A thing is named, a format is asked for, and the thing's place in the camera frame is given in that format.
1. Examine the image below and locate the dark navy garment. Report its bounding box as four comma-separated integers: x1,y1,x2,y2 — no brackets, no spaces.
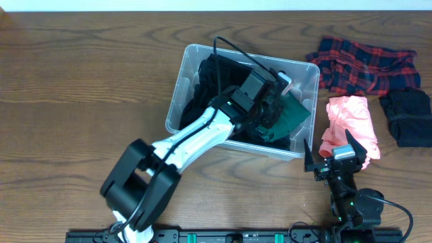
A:
231,131,290,151

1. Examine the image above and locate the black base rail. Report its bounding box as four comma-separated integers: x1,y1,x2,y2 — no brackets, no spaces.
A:
65,229,404,243

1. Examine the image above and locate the green garment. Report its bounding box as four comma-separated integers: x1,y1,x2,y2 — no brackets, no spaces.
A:
255,91,311,143

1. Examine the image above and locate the large black garment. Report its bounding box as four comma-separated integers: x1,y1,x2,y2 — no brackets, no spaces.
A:
179,54,252,130

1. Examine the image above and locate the pink garment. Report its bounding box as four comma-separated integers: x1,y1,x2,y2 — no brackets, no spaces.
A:
319,96,381,169

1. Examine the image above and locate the red plaid shirt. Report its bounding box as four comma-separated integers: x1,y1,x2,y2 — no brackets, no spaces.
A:
305,36,421,96

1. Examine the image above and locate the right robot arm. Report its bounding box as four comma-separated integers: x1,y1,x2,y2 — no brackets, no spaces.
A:
304,130,383,242

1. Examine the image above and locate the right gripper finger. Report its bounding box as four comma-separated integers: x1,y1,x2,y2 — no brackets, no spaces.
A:
304,139,315,171
345,129,367,157

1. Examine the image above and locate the clear plastic storage bin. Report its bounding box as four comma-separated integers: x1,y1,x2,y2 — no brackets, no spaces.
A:
165,44,320,161

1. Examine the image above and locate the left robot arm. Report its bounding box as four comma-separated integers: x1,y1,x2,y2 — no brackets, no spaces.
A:
100,70,292,242

